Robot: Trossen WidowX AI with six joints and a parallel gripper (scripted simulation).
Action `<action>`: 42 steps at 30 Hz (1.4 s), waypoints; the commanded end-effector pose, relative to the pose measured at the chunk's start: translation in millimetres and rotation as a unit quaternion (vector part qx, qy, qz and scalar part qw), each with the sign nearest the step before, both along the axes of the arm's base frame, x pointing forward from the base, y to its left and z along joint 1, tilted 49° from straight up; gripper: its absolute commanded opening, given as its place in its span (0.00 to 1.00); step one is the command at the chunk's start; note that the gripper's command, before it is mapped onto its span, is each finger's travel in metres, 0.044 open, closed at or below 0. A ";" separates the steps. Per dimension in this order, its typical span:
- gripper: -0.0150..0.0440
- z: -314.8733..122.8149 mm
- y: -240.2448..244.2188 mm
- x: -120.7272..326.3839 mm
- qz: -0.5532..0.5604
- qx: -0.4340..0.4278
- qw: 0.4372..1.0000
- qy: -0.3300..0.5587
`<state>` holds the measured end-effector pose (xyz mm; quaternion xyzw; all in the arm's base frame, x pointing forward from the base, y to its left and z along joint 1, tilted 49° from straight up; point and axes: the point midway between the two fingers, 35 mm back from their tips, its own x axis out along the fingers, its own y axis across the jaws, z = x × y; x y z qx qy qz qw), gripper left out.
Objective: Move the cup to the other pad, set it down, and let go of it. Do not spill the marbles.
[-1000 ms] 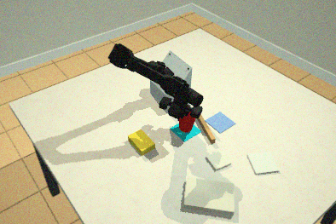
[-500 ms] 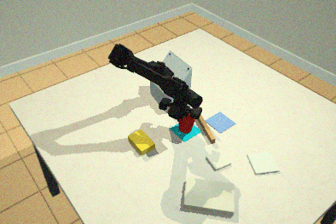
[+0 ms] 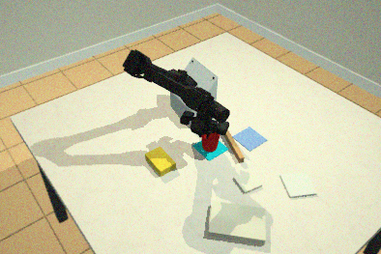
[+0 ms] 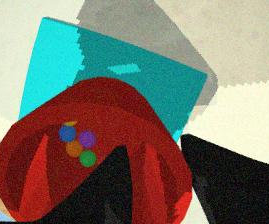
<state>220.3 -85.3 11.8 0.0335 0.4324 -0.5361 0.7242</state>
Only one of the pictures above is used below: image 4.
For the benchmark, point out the orange marble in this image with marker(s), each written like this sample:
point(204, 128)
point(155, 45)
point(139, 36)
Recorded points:
point(74, 148)

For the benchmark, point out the blue marble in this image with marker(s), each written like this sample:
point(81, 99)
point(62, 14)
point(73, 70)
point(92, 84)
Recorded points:
point(67, 134)

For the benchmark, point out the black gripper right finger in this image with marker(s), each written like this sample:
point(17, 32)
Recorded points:
point(231, 188)

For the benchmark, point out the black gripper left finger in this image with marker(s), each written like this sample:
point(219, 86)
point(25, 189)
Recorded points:
point(105, 196)

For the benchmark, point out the red cup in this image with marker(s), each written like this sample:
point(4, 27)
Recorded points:
point(36, 173)

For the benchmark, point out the green marble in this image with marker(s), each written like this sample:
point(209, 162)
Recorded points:
point(87, 158)

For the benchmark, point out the purple marble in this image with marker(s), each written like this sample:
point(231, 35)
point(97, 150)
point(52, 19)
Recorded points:
point(87, 139)

